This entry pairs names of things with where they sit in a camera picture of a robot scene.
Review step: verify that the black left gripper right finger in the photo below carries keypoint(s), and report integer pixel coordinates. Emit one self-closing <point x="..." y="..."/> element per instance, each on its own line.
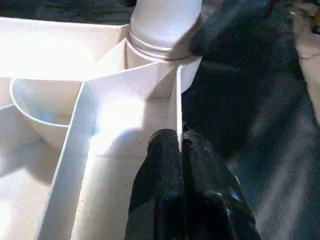
<point x="215" y="200"/>

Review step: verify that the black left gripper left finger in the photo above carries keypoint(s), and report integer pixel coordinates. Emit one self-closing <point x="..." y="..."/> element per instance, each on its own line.
<point x="157" y="190"/>

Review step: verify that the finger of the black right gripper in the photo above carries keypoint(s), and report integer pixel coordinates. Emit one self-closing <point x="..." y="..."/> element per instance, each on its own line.
<point x="235" y="25"/>

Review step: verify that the white plastic table leg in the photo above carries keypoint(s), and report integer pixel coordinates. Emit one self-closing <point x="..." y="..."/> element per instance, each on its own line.
<point x="165" y="20"/>

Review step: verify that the white plastic table top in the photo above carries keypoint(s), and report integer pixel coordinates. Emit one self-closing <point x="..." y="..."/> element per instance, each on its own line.
<point x="50" y="100"/>

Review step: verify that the black plastic mat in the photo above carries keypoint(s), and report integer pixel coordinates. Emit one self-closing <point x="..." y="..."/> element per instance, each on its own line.
<point x="260" y="125"/>

